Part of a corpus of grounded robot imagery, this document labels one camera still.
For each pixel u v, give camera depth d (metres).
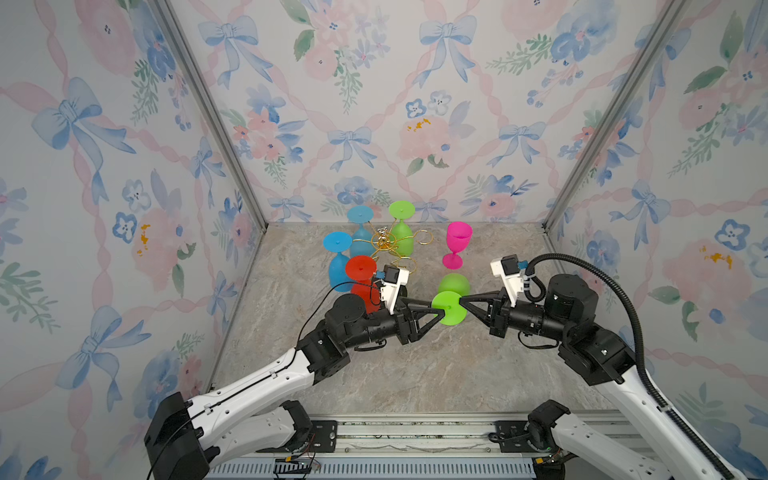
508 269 0.55
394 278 0.57
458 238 1.00
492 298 0.57
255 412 0.46
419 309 0.56
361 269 0.70
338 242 0.76
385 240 0.76
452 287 0.71
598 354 0.46
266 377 0.47
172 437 0.39
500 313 0.53
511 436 0.73
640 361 0.42
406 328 0.55
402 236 0.86
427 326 0.58
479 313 0.60
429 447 0.73
